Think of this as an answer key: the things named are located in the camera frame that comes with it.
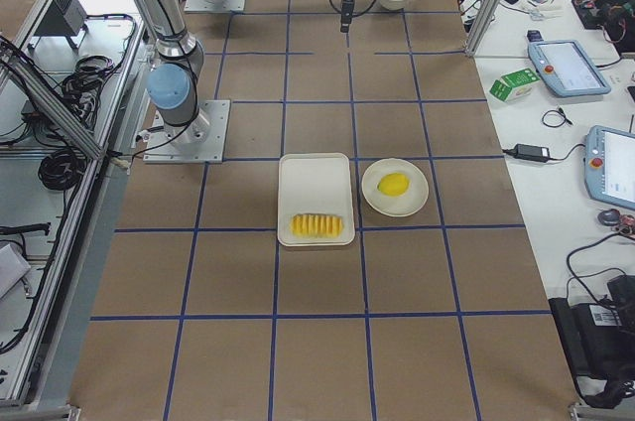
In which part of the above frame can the cream rectangular tray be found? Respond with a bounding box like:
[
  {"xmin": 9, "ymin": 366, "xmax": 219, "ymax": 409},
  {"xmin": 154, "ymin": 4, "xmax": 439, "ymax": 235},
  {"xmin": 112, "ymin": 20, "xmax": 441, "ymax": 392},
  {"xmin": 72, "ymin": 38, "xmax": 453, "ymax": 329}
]
[{"xmin": 277, "ymin": 153, "xmax": 355, "ymax": 247}]

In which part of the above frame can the black power adapter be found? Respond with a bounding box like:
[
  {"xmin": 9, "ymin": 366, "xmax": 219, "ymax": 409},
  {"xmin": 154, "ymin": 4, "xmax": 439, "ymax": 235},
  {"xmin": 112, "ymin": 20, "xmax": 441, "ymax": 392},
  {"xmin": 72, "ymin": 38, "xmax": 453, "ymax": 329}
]
[{"xmin": 515, "ymin": 144, "xmax": 551, "ymax": 163}]

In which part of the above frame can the sliced yellow mango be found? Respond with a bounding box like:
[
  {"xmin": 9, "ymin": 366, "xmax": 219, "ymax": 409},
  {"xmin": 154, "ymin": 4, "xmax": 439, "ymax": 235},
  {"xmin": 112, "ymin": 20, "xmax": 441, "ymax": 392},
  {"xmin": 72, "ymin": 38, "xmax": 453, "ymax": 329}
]
[{"xmin": 290, "ymin": 213, "xmax": 344, "ymax": 238}]

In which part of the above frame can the green white carton box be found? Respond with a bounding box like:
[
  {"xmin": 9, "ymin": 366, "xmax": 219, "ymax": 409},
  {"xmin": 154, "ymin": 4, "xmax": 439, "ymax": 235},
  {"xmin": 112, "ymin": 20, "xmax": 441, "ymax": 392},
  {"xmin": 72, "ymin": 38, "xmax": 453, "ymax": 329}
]
[{"xmin": 489, "ymin": 68, "xmax": 540, "ymax": 102}]

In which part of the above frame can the yellow lemon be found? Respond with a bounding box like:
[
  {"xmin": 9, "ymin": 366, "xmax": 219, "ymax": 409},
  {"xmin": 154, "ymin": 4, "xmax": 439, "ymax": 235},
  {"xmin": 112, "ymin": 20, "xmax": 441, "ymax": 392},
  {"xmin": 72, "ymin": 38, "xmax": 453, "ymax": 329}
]
[{"xmin": 377, "ymin": 172, "xmax": 410, "ymax": 197}]

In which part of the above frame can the blue teach pendant far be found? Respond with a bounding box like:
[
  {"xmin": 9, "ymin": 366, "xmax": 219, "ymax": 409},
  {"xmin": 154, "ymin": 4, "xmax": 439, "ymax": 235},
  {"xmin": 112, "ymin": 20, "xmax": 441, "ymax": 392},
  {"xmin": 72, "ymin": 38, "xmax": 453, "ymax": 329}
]
[{"xmin": 527, "ymin": 40, "xmax": 611, "ymax": 97}]

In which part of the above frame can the blue teach pendant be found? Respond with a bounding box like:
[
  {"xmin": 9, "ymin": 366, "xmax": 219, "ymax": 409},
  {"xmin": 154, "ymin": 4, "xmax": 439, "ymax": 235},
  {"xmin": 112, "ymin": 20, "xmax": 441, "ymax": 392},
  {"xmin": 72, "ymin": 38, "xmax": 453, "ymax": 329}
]
[
  {"xmin": 584, "ymin": 125, "xmax": 635, "ymax": 210},
  {"xmin": 527, "ymin": 40, "xmax": 611, "ymax": 97}
]

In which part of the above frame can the blue teach pendant near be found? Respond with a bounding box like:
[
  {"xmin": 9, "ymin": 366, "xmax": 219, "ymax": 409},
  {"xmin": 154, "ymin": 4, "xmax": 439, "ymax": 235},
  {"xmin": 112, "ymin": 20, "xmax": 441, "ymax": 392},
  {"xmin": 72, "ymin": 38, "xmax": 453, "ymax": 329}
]
[{"xmin": 584, "ymin": 125, "xmax": 635, "ymax": 210}]

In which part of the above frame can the cream round plate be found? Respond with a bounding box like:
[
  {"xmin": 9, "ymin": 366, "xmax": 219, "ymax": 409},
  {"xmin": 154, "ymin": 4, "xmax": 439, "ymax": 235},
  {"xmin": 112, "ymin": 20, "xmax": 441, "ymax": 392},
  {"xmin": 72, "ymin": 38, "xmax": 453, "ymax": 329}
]
[{"xmin": 362, "ymin": 158, "xmax": 430, "ymax": 217}]

